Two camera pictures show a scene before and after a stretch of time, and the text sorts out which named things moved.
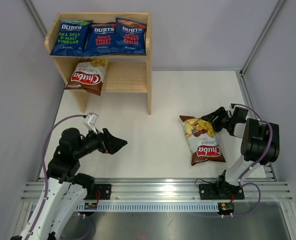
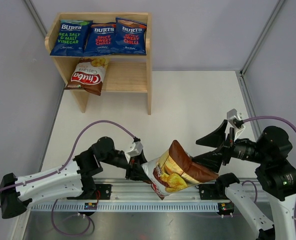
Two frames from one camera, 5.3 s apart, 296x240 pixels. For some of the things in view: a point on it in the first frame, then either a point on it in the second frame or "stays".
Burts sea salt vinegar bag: x=71 y=38 stays
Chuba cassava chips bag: x=200 y=138 to x=175 y=170
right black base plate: x=218 y=191 stays
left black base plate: x=104 y=190 stays
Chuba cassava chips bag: x=88 y=74 stays
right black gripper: x=221 y=111 to x=216 y=138
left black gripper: x=108 y=143 to x=134 y=170
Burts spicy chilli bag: x=100 y=39 stays
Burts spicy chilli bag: x=129 y=37 stays
